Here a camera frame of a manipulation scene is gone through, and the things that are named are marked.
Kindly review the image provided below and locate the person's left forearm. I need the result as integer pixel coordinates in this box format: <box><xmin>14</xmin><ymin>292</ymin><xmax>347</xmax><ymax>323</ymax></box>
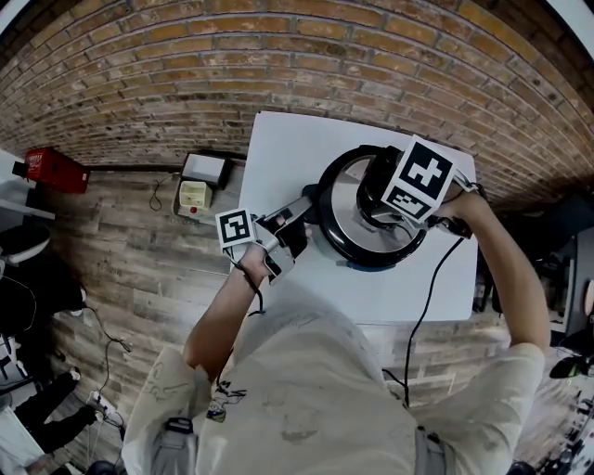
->
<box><xmin>182</xmin><ymin>240</ymin><xmax>271</xmax><ymax>373</ymax></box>

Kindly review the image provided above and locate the black box white inside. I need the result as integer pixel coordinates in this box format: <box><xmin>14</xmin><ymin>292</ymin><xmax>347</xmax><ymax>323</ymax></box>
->
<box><xmin>180</xmin><ymin>151</ymin><xmax>234</xmax><ymax>190</ymax></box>

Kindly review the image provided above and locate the person's cream t-shirt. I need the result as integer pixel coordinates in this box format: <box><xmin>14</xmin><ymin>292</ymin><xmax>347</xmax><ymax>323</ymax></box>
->
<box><xmin>121</xmin><ymin>305</ymin><xmax>547</xmax><ymax>475</ymax></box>

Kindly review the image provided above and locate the white shelf unit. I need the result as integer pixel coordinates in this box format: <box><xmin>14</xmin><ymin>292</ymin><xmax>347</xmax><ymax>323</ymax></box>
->
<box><xmin>0</xmin><ymin>148</ymin><xmax>57</xmax><ymax>222</ymax></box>

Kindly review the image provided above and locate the grey shoulder strap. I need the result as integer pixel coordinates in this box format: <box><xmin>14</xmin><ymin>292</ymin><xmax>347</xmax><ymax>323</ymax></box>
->
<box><xmin>414</xmin><ymin>425</ymin><xmax>458</xmax><ymax>475</ymax></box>
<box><xmin>150</xmin><ymin>417</ymin><xmax>200</xmax><ymax>475</ymax></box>

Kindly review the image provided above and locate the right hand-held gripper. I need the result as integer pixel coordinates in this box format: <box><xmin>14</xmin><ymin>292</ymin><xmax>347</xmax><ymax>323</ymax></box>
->
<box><xmin>355</xmin><ymin>134</ymin><xmax>486</xmax><ymax>240</ymax></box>

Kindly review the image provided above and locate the black shoe white sole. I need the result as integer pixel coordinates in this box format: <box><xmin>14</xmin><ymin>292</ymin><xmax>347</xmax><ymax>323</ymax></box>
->
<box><xmin>0</xmin><ymin>224</ymin><xmax>52</xmax><ymax>265</ymax></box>

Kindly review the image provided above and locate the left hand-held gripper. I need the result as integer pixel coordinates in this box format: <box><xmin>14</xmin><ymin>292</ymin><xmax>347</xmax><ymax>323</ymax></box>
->
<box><xmin>214</xmin><ymin>196</ymin><xmax>322</xmax><ymax>287</ymax></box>

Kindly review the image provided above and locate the cream plastic container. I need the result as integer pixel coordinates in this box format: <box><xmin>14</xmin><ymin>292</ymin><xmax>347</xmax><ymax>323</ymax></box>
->
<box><xmin>177</xmin><ymin>180</ymin><xmax>214</xmax><ymax>210</ymax></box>

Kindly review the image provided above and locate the person's right forearm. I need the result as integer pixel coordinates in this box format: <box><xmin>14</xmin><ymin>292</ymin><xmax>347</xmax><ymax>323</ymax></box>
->
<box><xmin>436</xmin><ymin>194</ymin><xmax>552</xmax><ymax>356</ymax></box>

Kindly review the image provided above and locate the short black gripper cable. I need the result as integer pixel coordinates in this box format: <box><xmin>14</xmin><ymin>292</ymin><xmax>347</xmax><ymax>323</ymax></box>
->
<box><xmin>228</xmin><ymin>257</ymin><xmax>268</xmax><ymax>319</ymax></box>

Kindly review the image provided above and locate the red box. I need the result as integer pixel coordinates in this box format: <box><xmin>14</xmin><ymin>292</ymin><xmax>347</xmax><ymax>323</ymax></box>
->
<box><xmin>24</xmin><ymin>147</ymin><xmax>92</xmax><ymax>195</ymax></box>

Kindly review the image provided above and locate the thin black floor cable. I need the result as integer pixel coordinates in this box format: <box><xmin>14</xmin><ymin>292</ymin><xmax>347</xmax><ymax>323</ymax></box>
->
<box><xmin>148</xmin><ymin>173</ymin><xmax>183</xmax><ymax>211</ymax></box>

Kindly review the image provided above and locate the black desk equipment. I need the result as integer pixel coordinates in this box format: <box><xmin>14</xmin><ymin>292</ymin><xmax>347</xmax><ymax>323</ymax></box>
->
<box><xmin>537</xmin><ymin>194</ymin><xmax>594</xmax><ymax>336</ymax></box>

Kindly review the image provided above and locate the white power strip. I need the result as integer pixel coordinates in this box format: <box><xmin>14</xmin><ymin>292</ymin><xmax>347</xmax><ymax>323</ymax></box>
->
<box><xmin>86</xmin><ymin>391</ymin><xmax>120</xmax><ymax>421</ymax></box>

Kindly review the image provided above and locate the long black gripper cable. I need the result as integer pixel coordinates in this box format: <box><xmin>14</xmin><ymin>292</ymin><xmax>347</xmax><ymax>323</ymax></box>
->
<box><xmin>381</xmin><ymin>234</ymin><xmax>466</xmax><ymax>409</ymax></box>

